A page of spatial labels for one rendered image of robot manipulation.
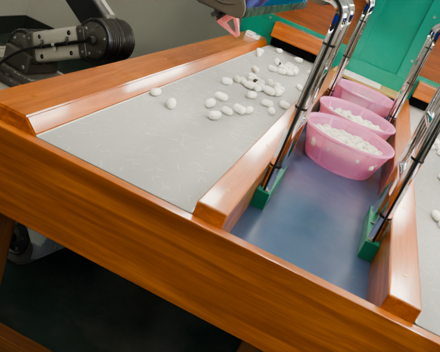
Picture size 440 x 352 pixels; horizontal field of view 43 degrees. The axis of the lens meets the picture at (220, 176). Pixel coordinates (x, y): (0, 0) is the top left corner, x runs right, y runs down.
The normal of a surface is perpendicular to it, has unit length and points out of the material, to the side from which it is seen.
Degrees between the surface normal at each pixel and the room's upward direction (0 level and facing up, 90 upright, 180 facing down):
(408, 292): 0
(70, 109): 45
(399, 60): 90
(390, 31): 90
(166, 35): 90
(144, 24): 90
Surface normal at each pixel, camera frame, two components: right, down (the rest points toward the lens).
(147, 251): -0.29, 0.30
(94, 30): -0.47, 0.18
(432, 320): 0.34, -0.85
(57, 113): 0.87, -0.30
